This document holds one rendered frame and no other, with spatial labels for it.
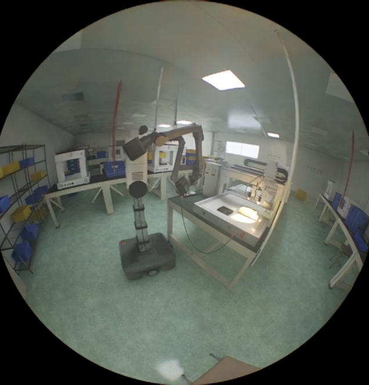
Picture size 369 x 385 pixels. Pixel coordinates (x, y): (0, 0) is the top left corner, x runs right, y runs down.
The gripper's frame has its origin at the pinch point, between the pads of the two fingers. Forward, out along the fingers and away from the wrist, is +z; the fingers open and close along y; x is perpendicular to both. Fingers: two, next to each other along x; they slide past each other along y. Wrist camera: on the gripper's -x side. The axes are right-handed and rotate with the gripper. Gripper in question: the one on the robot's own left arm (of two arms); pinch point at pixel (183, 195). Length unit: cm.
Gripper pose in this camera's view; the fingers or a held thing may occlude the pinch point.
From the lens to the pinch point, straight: 133.1
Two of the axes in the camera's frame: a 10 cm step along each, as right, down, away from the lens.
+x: -6.8, 6.3, -3.7
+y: -6.7, -3.2, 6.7
